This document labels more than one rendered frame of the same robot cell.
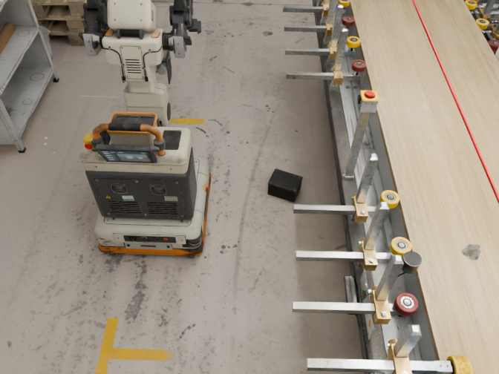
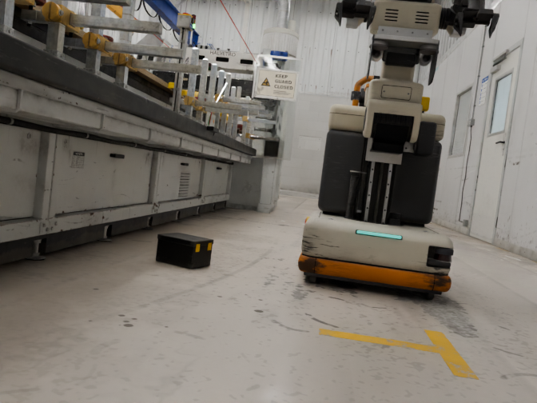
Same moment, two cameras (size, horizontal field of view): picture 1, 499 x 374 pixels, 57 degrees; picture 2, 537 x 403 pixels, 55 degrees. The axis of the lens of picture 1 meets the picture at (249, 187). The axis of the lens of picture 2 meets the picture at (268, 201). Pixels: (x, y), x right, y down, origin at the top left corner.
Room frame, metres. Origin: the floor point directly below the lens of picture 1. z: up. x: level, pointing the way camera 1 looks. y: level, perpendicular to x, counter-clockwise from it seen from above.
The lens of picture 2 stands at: (4.30, 0.33, 0.44)
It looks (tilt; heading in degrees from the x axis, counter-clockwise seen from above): 3 degrees down; 186
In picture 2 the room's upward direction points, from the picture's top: 7 degrees clockwise
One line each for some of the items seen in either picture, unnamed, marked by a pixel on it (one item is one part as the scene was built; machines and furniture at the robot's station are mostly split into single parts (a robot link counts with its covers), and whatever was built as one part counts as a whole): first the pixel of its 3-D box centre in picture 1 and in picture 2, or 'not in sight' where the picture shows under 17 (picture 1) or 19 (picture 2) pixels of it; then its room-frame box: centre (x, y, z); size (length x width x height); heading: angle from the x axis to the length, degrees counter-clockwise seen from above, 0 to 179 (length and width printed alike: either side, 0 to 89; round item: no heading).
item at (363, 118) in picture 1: (356, 145); (179, 71); (1.60, -0.50, 0.93); 0.05 x 0.05 x 0.45; 0
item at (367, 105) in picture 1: (367, 102); (184, 22); (1.60, -0.50, 1.18); 0.07 x 0.07 x 0.08; 0
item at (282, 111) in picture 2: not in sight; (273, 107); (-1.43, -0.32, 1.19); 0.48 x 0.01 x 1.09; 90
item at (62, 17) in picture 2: (329, 27); (61, 17); (2.81, -0.51, 0.83); 0.14 x 0.06 x 0.05; 0
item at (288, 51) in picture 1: (319, 52); (123, 49); (2.55, -0.42, 0.81); 0.43 x 0.03 x 0.04; 90
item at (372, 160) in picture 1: (361, 193); (191, 89); (1.34, -0.50, 0.88); 0.04 x 0.04 x 0.48; 0
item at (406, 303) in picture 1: (403, 308); not in sight; (0.80, -0.59, 0.85); 0.08 x 0.08 x 0.11
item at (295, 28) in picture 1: (316, 29); (91, 22); (2.80, -0.42, 0.83); 0.43 x 0.03 x 0.04; 90
